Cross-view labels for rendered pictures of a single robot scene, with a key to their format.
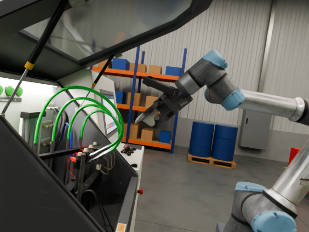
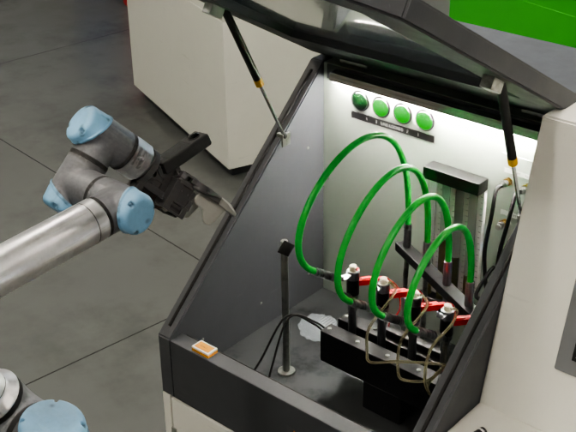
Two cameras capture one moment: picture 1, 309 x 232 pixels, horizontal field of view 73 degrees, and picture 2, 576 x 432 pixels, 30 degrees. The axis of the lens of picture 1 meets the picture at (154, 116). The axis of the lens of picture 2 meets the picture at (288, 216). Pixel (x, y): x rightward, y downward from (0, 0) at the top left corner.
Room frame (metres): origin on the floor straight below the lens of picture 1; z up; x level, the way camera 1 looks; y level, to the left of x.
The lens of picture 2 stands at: (2.13, -1.25, 2.32)
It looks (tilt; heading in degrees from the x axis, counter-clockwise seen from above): 28 degrees down; 132
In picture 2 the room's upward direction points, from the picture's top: 1 degrees counter-clockwise
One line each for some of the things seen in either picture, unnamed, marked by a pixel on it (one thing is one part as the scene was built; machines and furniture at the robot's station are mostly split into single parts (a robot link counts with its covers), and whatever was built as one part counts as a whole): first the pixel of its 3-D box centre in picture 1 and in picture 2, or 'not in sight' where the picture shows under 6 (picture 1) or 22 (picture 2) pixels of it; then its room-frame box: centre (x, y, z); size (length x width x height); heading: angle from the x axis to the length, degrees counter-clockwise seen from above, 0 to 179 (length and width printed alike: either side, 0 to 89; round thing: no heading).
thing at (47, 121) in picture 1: (49, 124); (519, 228); (1.15, 0.57, 1.20); 0.13 x 0.03 x 0.31; 1
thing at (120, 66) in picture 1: (135, 96); not in sight; (6.54, 0.66, 1.50); 2.78 x 0.86 x 3.00; 83
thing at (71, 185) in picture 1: (83, 192); (395, 376); (1.03, 0.31, 0.91); 0.34 x 0.10 x 0.15; 1
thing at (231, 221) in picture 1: (244, 226); not in sight; (0.82, -0.42, 0.95); 0.15 x 0.15 x 0.10
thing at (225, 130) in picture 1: (212, 142); not in sight; (5.64, -1.65, 0.51); 1.20 x 0.85 x 1.02; 81
